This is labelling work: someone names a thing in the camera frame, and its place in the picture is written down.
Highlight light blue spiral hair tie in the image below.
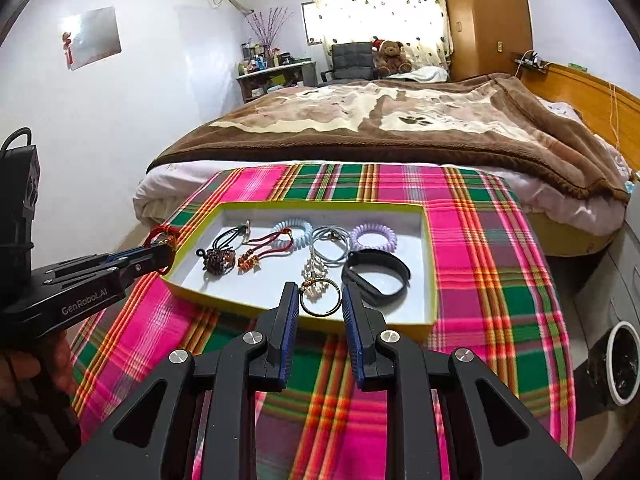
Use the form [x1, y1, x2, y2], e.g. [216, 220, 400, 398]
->
[271, 217, 314, 250]

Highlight yellow-green cardboard box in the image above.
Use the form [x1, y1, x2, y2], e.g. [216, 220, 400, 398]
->
[160, 201, 439, 343]

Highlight yellow cable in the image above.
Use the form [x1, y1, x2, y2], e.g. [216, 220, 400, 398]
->
[607, 82, 623, 158]

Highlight white rimmed trash bin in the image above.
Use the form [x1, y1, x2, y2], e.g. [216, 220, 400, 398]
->
[587, 321, 640, 407]

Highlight black cable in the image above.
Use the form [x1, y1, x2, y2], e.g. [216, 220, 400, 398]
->
[0, 127, 32, 156]

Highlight wooden headboard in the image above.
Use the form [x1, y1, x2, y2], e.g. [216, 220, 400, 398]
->
[520, 62, 640, 161]

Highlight grey-blue elastic hair tie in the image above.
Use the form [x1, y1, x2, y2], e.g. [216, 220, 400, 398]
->
[311, 224, 352, 264]

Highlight dried flower branches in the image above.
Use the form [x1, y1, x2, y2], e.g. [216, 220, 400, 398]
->
[247, 7, 293, 56]

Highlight black wristband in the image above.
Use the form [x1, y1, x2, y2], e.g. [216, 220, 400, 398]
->
[341, 248, 412, 307]

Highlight red cord orange bead bracelet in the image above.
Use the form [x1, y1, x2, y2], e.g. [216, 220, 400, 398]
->
[236, 227, 296, 276]

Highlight white pillow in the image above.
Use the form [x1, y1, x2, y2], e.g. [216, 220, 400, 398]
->
[390, 66, 450, 83]

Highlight group of bottles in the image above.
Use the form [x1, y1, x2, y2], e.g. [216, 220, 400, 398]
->
[239, 42, 293, 73]

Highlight brown plush blanket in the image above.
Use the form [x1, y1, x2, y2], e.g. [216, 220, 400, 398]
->
[147, 72, 631, 203]

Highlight person's left hand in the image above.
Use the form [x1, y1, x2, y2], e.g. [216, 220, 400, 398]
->
[0, 334, 80, 408]

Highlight black office chair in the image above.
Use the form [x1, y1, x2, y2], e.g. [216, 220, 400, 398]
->
[320, 42, 378, 85]

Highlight wall shelf with power strip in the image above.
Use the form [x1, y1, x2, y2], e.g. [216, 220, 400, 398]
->
[514, 50, 551, 71]

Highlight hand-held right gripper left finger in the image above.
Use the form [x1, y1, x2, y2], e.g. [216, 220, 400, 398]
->
[57, 281, 301, 480]

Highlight gold bangle with crystal beads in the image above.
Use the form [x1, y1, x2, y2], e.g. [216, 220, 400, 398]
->
[299, 255, 344, 317]

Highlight dark bead bracelet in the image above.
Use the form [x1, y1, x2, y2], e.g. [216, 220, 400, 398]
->
[196, 245, 237, 277]

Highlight purple spiral hair tie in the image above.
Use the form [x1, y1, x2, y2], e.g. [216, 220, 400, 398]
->
[350, 221, 398, 253]

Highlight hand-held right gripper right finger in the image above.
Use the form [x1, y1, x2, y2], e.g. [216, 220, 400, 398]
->
[341, 284, 583, 480]

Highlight brown teddy bear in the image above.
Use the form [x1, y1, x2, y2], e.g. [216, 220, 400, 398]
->
[371, 37, 413, 77]

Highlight silver wall panel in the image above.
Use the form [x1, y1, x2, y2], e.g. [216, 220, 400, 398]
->
[61, 6, 122, 71]

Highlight cluttered wooden desk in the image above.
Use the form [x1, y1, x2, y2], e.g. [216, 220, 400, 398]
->
[236, 57, 317, 103]

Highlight black hair tie with bead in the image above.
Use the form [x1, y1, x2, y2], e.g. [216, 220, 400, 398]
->
[216, 219, 252, 256]

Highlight red cord gold bead bracelet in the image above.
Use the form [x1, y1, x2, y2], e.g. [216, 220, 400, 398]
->
[144, 226, 179, 276]

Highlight wooden wardrobe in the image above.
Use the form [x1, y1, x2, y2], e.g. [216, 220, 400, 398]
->
[437, 0, 533, 81]

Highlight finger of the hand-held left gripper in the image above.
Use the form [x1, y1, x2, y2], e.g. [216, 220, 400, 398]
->
[32, 243, 177, 295]
[31, 247, 151, 275]

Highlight pink green plaid cloth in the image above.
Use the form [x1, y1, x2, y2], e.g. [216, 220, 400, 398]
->
[70, 162, 576, 480]

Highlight patterned cream curtain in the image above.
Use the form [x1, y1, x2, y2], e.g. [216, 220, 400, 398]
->
[305, 0, 453, 73]

